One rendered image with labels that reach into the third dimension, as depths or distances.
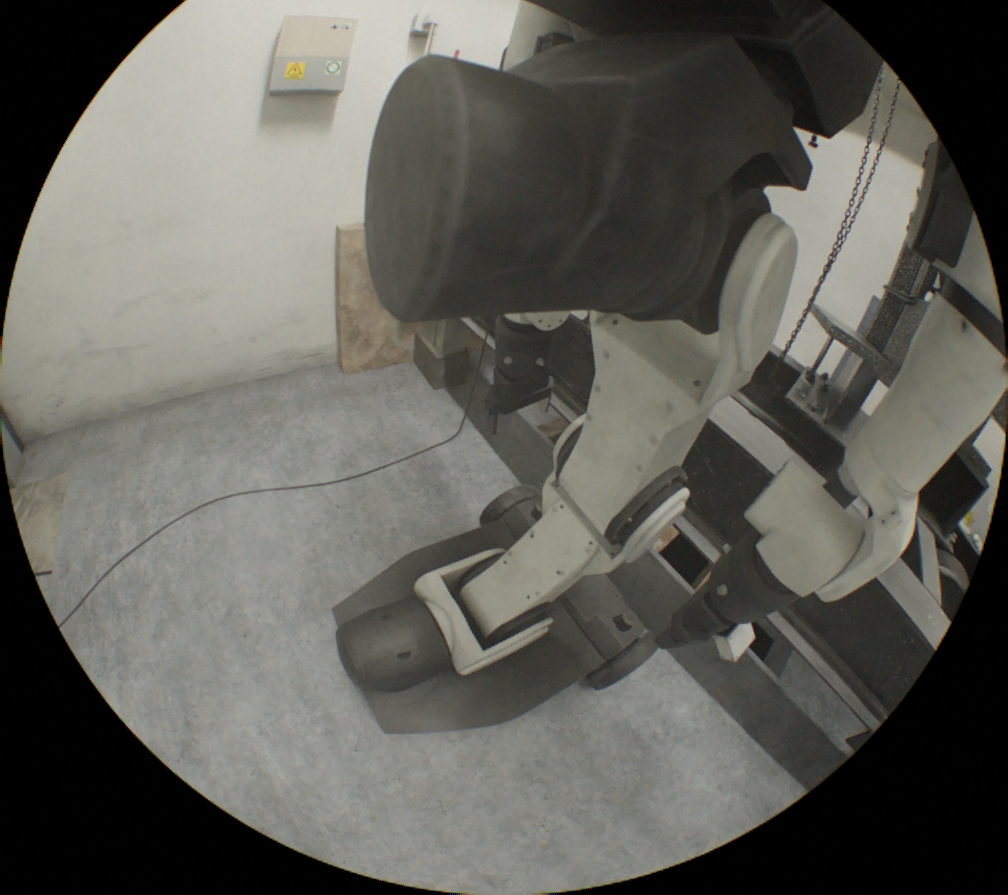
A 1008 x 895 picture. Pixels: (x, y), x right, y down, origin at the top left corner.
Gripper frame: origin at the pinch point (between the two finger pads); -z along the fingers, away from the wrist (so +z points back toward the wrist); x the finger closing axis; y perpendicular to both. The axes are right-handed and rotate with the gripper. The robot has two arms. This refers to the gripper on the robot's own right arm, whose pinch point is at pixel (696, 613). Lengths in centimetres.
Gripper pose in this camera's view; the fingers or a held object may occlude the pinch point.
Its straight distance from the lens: 51.8
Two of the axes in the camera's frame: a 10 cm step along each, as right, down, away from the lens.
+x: 8.6, -3.3, 3.9
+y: -5.1, -5.8, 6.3
